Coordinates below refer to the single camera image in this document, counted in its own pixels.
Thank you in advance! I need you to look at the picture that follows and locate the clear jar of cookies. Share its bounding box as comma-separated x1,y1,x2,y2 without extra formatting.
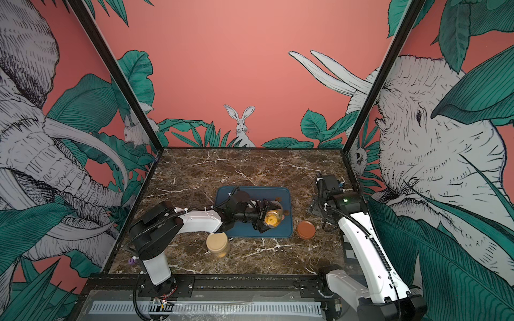
263,209,284,228

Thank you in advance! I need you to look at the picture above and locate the orange-brown jar lid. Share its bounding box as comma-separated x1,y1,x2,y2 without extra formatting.
297,221,316,240

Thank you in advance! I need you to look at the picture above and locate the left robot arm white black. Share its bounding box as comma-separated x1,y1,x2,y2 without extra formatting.
123,187,284,299

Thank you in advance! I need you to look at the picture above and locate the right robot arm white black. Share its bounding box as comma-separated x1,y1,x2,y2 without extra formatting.
311,174,428,320

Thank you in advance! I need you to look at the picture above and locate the jar with beige lid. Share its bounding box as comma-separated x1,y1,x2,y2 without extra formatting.
206,233,230,258

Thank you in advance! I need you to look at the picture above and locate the teal rectangular tray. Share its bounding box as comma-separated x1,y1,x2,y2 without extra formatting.
214,186,293,238

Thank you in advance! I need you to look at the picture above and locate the black white checkerboard plate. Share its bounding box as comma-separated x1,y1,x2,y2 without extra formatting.
343,234,357,262

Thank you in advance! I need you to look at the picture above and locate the black front mounting rail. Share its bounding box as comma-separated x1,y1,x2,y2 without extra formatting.
81,274,333,299

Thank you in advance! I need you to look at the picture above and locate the white slotted cable duct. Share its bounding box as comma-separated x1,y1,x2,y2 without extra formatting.
87,300,324,318

